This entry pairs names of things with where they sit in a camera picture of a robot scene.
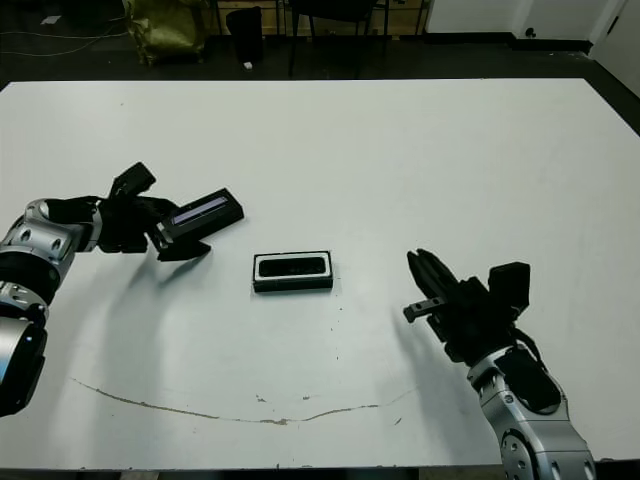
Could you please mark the white door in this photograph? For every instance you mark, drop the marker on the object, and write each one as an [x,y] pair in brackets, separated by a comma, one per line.
[620,40]

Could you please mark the black round wall knob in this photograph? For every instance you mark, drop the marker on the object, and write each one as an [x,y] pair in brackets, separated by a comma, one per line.
[530,32]

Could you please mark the right wrist camera black housing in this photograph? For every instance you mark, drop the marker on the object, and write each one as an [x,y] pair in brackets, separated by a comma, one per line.
[510,285]

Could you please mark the white paper sheet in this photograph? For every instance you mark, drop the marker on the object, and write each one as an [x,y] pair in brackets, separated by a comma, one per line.
[51,19]

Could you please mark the black waste bin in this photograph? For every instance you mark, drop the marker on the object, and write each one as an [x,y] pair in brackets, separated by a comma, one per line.
[245,32]

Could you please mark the yellow-green bag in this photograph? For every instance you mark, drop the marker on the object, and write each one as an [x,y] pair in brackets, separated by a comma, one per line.
[165,30]

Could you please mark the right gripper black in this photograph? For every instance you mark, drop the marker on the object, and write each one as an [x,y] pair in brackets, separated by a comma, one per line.
[470,320]

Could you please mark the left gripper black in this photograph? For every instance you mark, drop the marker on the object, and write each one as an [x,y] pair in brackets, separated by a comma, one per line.
[120,225]

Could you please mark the left wrist camera black housing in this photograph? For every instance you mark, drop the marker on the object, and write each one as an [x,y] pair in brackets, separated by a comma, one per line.
[132,180]

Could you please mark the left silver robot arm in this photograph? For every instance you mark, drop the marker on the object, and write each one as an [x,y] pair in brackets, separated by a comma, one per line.
[45,240]

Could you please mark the black box base white lining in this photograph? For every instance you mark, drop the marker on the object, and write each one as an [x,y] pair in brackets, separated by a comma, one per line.
[292,286]

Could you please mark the black office chair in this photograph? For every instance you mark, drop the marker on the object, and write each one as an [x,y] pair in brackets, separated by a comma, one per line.
[337,12]

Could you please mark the wrist camera black housing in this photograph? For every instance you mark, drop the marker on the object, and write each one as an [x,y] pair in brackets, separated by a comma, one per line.
[132,180]
[510,285]

